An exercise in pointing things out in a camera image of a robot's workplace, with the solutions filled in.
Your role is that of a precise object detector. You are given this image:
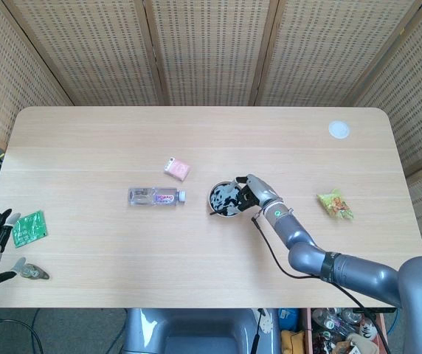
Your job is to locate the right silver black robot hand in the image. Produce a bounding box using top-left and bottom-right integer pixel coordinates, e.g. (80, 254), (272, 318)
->
(234, 173), (284, 217)

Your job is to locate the black plastic spoon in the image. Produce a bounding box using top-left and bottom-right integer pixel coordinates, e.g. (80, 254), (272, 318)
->
(209, 204), (236, 216)

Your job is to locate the green circuit board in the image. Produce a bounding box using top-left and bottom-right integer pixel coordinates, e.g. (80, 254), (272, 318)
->
(13, 209), (49, 249)

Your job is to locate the olive brown metal fitting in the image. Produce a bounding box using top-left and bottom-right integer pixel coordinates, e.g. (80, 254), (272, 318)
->
(18, 262), (51, 280)

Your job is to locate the green snack packet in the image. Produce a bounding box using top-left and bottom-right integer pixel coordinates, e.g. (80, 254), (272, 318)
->
(316, 188), (355, 221)

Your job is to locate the pink tissue pack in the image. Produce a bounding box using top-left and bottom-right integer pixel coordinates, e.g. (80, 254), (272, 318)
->
(163, 156), (193, 182)

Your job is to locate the white round grommet cap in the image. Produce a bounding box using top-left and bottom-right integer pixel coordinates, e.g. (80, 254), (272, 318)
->
(328, 120), (352, 139)

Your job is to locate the clear plastic water bottle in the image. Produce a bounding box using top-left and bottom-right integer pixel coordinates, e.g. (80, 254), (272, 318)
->
(128, 187), (188, 207)

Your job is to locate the blue package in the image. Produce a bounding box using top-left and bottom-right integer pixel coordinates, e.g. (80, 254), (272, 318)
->
(277, 308), (301, 332)

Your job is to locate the white perforated plate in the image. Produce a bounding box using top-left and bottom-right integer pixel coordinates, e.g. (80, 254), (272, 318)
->
(257, 308), (274, 336)

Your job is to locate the yellow cloth bag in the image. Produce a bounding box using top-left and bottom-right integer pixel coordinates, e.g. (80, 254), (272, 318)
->
(280, 330), (308, 354)

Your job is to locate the grey robot torso base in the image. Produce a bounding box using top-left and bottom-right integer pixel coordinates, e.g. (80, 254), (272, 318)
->
(124, 308), (282, 354)

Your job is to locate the crate of assorted clutter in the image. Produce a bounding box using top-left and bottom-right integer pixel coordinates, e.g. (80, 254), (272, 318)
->
(301, 308), (389, 354)

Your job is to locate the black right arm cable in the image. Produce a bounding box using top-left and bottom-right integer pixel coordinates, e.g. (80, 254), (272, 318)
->
(251, 209), (390, 354)

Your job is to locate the black floor cable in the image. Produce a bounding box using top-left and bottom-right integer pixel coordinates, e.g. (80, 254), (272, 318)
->
(0, 308), (46, 354)

